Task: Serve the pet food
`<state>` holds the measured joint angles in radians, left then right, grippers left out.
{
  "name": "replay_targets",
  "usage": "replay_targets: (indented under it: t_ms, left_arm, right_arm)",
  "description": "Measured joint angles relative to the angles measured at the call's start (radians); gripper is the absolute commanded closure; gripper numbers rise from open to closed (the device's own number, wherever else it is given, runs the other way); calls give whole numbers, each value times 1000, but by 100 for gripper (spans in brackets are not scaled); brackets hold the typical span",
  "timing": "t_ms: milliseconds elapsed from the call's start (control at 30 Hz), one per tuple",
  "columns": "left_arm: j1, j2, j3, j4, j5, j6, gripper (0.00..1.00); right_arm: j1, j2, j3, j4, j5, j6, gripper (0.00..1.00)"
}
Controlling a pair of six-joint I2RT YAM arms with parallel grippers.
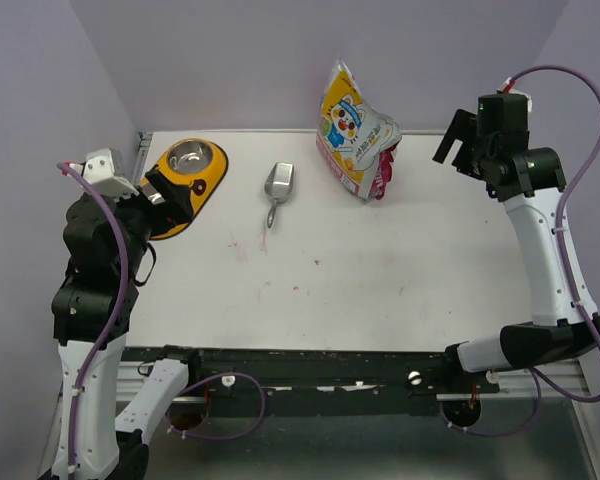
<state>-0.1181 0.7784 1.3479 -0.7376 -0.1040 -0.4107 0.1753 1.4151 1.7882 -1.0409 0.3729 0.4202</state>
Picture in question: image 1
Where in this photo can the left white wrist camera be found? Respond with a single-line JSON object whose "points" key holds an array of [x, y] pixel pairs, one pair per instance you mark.
{"points": [[102, 170]]}

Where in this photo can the yellow double pet bowl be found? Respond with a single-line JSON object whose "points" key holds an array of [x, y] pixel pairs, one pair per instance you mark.
{"points": [[198, 163]]}

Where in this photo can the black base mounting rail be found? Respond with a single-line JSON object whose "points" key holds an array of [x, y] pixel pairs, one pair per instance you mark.
{"points": [[308, 383]]}

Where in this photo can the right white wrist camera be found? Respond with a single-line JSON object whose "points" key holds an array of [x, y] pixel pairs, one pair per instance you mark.
{"points": [[508, 87]]}

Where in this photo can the metal food scoop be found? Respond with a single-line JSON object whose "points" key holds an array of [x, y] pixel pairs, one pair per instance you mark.
{"points": [[278, 188]]}

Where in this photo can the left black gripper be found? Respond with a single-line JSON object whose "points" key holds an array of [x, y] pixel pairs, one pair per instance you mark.
{"points": [[178, 204]]}

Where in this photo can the aluminium frame rail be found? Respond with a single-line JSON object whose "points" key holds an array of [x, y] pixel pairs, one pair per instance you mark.
{"points": [[145, 139]]}

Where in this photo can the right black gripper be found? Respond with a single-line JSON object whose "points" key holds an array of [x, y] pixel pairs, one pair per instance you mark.
{"points": [[463, 127]]}

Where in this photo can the pet food bag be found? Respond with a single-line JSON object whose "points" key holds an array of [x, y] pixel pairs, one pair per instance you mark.
{"points": [[357, 142]]}

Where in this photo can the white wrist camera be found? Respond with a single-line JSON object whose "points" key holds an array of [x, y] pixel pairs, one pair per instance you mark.
{"points": [[102, 170], [508, 87]]}

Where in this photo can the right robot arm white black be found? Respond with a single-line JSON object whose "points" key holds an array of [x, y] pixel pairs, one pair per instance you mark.
{"points": [[529, 184]]}

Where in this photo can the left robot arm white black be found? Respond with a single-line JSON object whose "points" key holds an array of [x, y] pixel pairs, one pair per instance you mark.
{"points": [[107, 239]]}

